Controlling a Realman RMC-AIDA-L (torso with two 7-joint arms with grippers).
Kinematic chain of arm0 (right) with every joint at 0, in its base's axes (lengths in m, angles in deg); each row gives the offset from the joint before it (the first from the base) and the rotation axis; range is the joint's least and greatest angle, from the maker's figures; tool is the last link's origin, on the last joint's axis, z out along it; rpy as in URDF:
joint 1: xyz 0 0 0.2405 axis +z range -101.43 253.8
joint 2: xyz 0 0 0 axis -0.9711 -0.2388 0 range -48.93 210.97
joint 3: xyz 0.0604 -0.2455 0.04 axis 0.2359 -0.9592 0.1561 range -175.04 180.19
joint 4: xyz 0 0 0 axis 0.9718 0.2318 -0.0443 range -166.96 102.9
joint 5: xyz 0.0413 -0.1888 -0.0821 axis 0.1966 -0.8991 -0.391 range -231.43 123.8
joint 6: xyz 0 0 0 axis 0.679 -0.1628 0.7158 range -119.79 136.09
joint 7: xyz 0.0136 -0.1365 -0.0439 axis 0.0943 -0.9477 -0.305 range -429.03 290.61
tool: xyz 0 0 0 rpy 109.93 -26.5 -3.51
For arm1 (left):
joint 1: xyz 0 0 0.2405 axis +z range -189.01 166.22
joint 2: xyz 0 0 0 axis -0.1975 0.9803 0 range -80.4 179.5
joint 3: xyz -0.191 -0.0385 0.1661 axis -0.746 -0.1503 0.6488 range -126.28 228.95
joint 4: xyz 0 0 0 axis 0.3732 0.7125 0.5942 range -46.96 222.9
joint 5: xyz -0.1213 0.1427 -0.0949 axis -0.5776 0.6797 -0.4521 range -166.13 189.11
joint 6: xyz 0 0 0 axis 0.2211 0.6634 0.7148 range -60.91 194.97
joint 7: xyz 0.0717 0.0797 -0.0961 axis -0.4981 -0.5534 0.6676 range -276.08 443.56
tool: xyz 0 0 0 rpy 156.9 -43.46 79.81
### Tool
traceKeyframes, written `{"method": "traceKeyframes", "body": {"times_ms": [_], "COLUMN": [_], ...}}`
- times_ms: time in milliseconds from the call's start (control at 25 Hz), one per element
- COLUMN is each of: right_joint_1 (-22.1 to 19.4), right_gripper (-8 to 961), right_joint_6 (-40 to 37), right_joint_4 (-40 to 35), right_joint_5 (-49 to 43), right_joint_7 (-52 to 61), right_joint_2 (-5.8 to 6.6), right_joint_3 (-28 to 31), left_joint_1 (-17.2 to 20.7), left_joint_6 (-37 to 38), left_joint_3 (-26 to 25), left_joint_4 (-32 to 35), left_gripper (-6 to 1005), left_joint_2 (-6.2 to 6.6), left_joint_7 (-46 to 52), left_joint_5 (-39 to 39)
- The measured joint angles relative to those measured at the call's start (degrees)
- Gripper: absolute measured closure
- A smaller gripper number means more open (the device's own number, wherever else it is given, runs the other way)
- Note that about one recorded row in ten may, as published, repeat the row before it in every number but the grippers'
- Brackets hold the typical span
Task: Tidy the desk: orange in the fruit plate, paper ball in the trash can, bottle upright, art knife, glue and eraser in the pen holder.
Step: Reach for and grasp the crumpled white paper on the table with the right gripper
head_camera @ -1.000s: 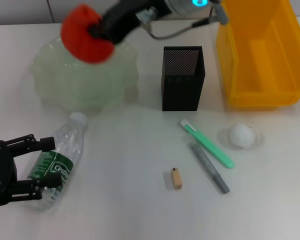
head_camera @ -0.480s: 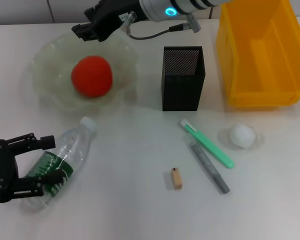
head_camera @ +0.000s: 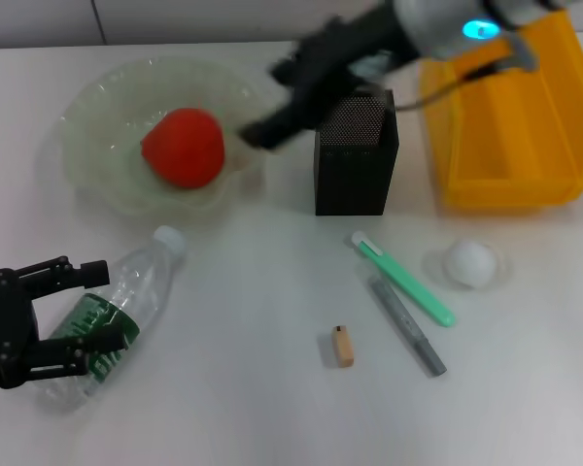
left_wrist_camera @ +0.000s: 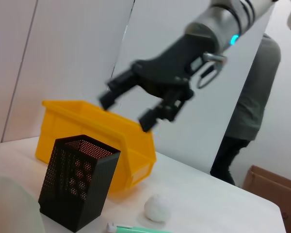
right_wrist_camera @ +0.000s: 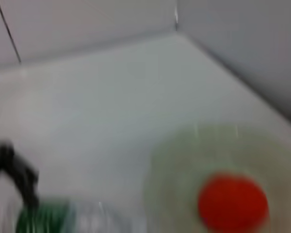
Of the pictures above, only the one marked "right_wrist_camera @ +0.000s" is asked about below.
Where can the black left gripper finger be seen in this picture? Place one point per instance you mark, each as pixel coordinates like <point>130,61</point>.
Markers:
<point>26,184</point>

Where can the clear green-label water bottle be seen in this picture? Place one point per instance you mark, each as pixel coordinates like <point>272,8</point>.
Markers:
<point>63,218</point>

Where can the translucent wavy fruit plate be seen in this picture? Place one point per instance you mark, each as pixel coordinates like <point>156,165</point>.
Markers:
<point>179,170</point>

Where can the orange fruit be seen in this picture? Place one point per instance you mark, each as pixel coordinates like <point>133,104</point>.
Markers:
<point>232,204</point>

